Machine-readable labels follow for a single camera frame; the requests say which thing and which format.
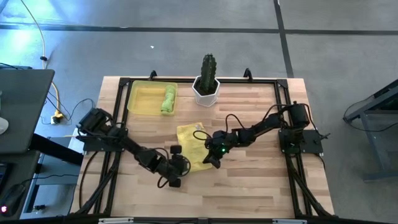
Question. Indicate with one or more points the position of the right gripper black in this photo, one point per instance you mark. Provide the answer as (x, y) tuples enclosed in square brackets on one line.
[(219, 143)]

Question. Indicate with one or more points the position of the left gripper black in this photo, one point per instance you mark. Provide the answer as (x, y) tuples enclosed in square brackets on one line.
[(175, 166)]

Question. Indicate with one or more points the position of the yellow microfiber towel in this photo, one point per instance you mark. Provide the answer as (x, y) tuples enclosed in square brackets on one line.
[(194, 146)]

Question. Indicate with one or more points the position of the green microfiber towel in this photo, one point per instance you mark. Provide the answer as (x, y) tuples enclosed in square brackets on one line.
[(168, 99)]

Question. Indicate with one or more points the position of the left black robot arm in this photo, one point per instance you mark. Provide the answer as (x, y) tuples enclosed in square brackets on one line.
[(130, 146)]

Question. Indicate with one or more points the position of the yellow translucent plastic basket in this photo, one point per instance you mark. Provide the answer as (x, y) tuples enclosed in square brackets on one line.
[(144, 99)]

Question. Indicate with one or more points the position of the green cactus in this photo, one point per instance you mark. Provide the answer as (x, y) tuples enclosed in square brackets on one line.
[(207, 70)]

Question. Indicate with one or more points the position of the white paper sheet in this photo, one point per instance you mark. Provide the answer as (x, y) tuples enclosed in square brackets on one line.
[(73, 140)]

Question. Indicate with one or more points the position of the dark grey desk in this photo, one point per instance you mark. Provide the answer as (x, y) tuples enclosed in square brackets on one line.
[(21, 109)]

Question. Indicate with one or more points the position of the black computer mouse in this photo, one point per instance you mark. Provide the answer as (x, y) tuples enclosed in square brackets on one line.
[(12, 199)]

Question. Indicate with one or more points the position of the grey metal cart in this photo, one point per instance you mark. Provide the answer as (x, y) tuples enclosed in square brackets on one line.
[(376, 124)]

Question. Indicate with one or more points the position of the white edge bracket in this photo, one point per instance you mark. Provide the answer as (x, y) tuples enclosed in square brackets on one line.
[(289, 221), (115, 221)]

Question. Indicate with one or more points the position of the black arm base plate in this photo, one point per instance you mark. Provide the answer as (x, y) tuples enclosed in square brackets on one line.
[(93, 146), (311, 144)]

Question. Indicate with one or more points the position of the black frame clamp bracket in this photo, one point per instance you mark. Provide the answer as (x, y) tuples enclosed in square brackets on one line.
[(247, 74), (152, 74)]

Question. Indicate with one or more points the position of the black aluminium table frame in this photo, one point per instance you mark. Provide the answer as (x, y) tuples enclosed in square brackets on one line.
[(280, 93)]

